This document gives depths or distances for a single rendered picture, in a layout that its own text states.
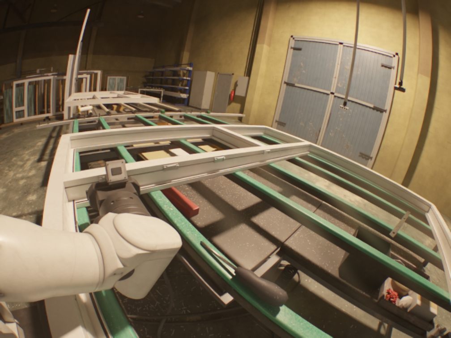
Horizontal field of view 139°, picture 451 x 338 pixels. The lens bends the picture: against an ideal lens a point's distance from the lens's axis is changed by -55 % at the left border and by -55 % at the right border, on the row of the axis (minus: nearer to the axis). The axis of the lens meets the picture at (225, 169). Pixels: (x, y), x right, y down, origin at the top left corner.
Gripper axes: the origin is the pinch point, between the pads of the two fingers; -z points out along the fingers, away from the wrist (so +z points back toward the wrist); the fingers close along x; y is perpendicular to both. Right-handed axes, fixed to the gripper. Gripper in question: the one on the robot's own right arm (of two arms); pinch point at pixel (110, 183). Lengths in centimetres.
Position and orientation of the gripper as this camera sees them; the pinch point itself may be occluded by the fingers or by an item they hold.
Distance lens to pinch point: 46.1
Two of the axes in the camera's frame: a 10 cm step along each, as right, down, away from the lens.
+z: 6.6, 4.1, -6.3
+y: -1.7, 9.0, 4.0
